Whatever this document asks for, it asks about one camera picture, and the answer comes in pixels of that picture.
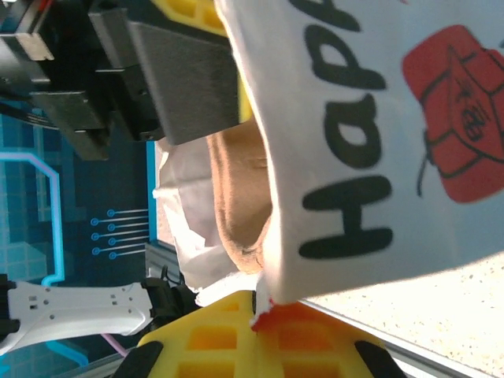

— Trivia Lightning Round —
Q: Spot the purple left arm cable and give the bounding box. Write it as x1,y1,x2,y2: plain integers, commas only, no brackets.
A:
100,332,129,359

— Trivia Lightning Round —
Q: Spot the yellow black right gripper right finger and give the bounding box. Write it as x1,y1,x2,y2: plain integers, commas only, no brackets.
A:
254,303,407,378

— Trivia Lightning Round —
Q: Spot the red white paper bag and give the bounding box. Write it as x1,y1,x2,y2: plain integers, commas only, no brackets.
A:
151,0,504,332

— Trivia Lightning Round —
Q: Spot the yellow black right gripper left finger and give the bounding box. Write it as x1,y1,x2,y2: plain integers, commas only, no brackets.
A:
113,291,259,378

